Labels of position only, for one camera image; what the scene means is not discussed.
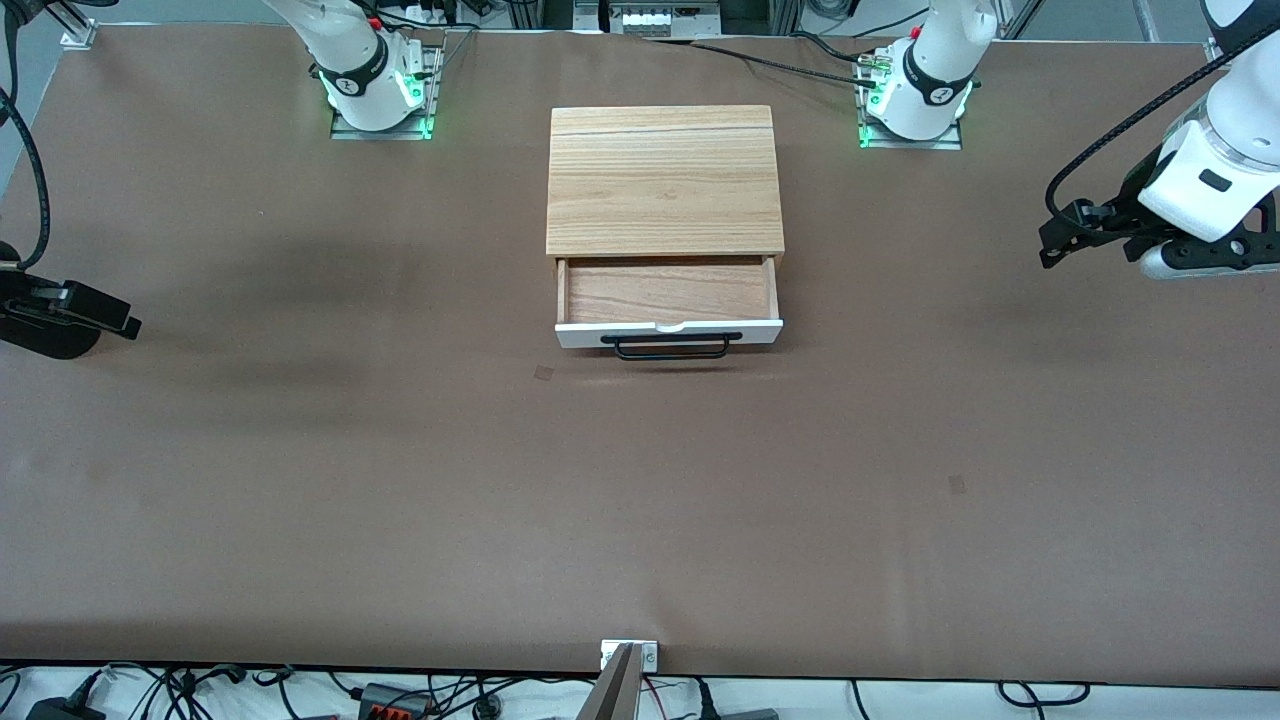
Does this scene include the black connector block orange levers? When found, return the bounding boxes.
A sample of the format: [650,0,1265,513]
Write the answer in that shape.
[358,683,434,720]

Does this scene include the white drawer with black handle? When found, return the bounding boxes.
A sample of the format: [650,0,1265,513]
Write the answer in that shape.
[554,255,785,362]

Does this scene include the silver table edge bracket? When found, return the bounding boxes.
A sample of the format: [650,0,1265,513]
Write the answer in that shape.
[600,640,660,673]

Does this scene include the white power strip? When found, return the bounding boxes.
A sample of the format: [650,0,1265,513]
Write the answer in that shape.
[608,3,722,38]

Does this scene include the black looped floor cable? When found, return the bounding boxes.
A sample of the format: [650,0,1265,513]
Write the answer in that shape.
[997,681,1092,708]

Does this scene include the wooden drawer cabinet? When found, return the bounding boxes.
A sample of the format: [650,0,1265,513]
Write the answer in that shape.
[546,105,787,269]

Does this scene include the grey camera mount pole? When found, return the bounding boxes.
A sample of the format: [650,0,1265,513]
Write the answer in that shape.
[577,644,642,720]

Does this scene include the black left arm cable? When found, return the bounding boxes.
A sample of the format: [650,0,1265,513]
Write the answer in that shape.
[1044,44,1280,229]

